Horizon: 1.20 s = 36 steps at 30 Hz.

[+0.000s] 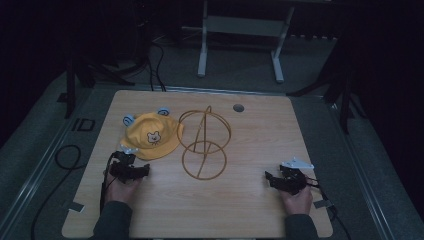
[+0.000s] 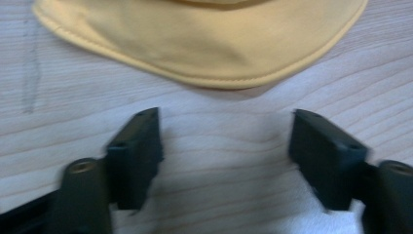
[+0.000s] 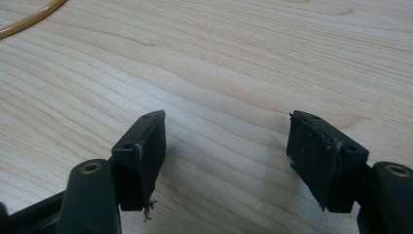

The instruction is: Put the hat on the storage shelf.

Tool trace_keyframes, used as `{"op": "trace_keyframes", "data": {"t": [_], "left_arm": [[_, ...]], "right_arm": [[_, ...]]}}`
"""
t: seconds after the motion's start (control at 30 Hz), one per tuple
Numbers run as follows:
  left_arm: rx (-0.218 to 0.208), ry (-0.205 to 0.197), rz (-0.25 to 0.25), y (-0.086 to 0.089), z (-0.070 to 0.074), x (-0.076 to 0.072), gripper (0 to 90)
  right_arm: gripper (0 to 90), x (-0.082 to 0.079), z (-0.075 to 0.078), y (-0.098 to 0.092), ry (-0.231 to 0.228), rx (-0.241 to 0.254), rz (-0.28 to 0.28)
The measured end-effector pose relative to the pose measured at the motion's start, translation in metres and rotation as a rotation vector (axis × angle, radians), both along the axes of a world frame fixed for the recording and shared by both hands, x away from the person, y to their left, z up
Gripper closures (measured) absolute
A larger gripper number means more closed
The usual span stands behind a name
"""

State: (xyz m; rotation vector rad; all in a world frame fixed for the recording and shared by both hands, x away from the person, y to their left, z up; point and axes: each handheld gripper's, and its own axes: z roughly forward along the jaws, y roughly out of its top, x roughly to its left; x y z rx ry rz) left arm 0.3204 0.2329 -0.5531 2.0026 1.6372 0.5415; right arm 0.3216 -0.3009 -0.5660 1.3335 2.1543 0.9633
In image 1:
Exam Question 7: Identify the black floor cable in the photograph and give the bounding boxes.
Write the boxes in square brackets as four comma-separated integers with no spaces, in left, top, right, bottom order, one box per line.
[30,144,83,240]

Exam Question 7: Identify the black hanging cables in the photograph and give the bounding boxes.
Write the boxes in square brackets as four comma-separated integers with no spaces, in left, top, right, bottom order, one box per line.
[145,42,168,93]

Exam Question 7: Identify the yellow bear print bucket hat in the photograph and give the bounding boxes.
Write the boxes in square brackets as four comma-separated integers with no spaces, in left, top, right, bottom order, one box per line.
[120,107,185,161]

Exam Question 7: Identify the person's right hand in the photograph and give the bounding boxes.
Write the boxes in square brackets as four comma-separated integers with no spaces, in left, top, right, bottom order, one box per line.
[279,182,315,216]

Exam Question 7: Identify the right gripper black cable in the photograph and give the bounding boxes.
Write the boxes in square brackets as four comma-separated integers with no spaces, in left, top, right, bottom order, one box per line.
[305,177,352,240]

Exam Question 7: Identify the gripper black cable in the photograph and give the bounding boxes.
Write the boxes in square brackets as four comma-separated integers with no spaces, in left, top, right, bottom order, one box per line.
[99,151,118,214]
[305,177,352,240]

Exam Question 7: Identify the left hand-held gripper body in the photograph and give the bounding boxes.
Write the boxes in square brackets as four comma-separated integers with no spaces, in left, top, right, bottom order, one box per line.
[108,144,140,184]

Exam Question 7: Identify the black metal stand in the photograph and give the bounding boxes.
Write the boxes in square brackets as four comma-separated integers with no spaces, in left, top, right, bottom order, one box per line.
[63,49,136,120]
[287,33,368,135]

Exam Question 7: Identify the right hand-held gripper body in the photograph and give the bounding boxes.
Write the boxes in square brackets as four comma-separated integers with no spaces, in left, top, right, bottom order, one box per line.
[279,156,316,197]

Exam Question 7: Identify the grey tape piece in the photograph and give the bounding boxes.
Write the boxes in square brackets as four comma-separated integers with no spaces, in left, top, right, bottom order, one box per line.
[312,199,335,210]
[67,201,85,213]

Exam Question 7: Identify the person's left hand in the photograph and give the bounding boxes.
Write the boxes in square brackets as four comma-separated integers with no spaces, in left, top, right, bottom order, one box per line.
[105,169,145,205]

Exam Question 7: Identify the white metal table frame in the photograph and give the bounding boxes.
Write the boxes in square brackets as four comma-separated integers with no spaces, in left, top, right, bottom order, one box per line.
[197,0,296,84]

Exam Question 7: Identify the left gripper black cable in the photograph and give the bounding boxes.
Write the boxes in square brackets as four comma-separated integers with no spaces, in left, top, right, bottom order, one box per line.
[99,151,118,214]

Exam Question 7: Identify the gold wire hat stand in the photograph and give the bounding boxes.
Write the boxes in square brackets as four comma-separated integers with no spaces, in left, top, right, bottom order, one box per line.
[177,105,233,181]

